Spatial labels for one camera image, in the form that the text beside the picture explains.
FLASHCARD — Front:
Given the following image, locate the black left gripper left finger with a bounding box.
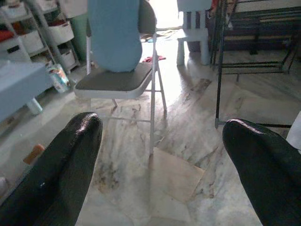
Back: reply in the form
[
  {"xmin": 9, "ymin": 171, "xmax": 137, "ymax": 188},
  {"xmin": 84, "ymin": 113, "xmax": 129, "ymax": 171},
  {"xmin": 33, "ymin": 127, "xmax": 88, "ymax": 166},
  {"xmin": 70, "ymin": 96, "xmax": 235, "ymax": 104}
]
[{"xmin": 0, "ymin": 112, "xmax": 103, "ymax": 226}]

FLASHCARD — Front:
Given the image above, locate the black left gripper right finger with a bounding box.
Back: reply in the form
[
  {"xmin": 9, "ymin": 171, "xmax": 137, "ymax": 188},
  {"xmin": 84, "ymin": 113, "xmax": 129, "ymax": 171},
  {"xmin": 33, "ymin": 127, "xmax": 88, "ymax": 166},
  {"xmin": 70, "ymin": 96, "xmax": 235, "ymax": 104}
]
[{"xmin": 222, "ymin": 119, "xmax": 301, "ymax": 226}]

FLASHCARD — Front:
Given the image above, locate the white shirt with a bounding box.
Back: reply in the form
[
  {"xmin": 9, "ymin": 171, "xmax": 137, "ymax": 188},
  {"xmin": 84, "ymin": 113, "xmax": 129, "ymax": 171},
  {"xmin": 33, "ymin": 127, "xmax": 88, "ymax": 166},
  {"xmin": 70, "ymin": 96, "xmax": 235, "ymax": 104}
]
[{"xmin": 285, "ymin": 110, "xmax": 301, "ymax": 151}]

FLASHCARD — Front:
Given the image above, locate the black metal drying rack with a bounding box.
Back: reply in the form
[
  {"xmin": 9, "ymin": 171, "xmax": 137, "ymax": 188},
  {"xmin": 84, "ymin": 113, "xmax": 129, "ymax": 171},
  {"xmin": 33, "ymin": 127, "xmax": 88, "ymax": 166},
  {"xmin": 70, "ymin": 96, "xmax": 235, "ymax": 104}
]
[{"xmin": 209, "ymin": 0, "xmax": 301, "ymax": 129}]

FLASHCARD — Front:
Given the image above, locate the printed wipes pack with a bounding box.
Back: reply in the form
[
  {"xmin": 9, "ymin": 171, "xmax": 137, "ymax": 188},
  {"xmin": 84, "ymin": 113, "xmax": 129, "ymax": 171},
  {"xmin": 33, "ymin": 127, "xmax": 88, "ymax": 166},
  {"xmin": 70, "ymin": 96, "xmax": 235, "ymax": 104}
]
[{"xmin": 46, "ymin": 63, "xmax": 71, "ymax": 94}]

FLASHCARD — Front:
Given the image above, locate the light blue kid table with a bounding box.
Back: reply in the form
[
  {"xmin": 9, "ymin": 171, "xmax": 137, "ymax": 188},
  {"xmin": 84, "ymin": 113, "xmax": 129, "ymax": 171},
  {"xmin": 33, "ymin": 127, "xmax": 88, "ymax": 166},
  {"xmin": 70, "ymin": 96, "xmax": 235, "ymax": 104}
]
[{"xmin": 0, "ymin": 60, "xmax": 54, "ymax": 124}]

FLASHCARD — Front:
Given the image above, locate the grey folding chair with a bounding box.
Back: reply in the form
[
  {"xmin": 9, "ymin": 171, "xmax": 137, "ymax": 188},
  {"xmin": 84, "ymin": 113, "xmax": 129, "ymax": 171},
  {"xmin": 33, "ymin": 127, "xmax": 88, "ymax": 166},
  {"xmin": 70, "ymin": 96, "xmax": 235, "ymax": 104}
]
[{"xmin": 74, "ymin": 0, "xmax": 168, "ymax": 155}]

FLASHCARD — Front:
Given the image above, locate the mint green bin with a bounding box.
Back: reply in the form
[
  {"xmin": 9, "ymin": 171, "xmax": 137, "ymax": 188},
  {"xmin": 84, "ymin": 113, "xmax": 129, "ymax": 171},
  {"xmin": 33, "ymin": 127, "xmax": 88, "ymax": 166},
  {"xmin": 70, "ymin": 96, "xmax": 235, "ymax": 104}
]
[{"xmin": 70, "ymin": 13, "xmax": 91, "ymax": 62}]

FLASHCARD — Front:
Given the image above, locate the white shelving with bins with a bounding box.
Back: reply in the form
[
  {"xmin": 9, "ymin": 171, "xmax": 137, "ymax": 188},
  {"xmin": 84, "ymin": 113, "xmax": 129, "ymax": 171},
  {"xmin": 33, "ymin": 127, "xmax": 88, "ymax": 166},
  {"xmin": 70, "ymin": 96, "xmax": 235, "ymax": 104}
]
[{"xmin": 0, "ymin": 0, "xmax": 82, "ymax": 73}]

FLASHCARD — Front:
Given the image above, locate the red cushion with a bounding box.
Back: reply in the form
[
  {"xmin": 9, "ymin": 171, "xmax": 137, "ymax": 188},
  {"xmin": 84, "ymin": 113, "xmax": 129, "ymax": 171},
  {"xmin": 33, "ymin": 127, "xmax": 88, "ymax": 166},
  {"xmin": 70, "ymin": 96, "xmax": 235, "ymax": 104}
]
[{"xmin": 0, "ymin": 30, "xmax": 15, "ymax": 43}]

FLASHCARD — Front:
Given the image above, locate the light blue cushion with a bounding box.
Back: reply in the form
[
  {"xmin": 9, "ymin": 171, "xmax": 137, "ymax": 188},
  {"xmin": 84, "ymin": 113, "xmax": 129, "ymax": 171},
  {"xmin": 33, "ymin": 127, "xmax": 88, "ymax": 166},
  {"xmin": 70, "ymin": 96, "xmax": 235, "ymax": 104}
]
[{"xmin": 87, "ymin": 0, "xmax": 143, "ymax": 73}]

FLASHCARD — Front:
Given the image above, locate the red floor cloth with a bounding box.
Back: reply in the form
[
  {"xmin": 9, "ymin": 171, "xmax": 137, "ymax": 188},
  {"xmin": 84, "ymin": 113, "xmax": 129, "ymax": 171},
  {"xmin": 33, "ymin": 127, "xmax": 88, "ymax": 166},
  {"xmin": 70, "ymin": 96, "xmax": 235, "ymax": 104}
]
[{"xmin": 141, "ymin": 55, "xmax": 166, "ymax": 64}]

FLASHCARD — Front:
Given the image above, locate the white plastic child chair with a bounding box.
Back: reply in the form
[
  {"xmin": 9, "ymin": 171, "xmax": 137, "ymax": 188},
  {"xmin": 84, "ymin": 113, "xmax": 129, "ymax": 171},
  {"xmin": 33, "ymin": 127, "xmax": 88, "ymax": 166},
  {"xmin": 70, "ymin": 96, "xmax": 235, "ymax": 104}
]
[{"xmin": 176, "ymin": 0, "xmax": 211, "ymax": 66}]

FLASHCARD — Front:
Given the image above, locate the beige floor cloth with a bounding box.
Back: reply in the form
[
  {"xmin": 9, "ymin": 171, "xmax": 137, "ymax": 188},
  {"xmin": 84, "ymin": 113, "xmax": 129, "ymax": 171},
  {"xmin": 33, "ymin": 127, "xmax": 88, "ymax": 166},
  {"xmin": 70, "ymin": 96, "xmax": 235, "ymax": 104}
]
[{"xmin": 156, "ymin": 28, "xmax": 182, "ymax": 40}]

